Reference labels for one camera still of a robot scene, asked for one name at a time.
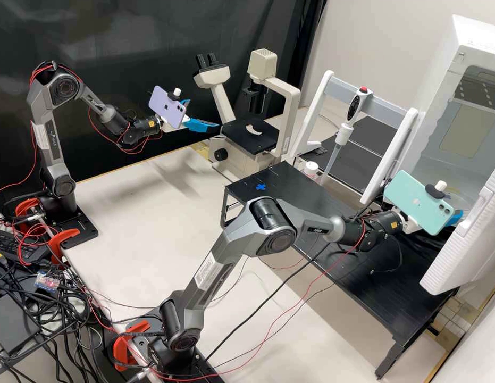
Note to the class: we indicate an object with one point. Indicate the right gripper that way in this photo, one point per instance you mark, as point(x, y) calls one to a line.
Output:
point(411, 225)

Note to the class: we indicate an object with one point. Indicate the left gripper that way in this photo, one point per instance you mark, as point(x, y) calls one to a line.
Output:
point(186, 119)

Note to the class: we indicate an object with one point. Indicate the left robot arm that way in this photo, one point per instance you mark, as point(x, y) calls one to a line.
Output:
point(48, 131)

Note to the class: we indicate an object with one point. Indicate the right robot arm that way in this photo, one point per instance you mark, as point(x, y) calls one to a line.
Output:
point(247, 235)

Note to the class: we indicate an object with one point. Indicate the petri dish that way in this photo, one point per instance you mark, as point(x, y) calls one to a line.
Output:
point(468, 200)

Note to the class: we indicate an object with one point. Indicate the cream microscope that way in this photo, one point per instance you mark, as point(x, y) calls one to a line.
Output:
point(247, 159)

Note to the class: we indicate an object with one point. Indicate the incubator door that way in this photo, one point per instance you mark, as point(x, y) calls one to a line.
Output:
point(462, 255)

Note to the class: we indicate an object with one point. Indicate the white pipette stand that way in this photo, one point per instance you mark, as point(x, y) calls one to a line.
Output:
point(317, 104)

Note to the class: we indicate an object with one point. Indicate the white-capped bottle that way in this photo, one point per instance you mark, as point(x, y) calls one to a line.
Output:
point(311, 167)

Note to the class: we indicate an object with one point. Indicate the pipette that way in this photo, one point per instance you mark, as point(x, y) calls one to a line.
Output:
point(355, 104)

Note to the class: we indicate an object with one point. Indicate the red clamp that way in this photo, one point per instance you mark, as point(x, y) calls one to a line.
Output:
point(22, 209)
point(68, 235)
point(119, 347)

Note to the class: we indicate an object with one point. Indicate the small circuit board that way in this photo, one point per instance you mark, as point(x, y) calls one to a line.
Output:
point(48, 281)

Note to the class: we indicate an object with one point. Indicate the left wrist camera phone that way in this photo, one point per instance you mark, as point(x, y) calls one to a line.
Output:
point(167, 105)

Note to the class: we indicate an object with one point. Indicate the wrist camera phone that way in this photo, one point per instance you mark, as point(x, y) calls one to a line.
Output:
point(414, 201)
point(167, 105)

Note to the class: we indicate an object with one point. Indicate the right wrist camera phone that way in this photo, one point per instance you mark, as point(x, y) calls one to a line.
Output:
point(414, 201)

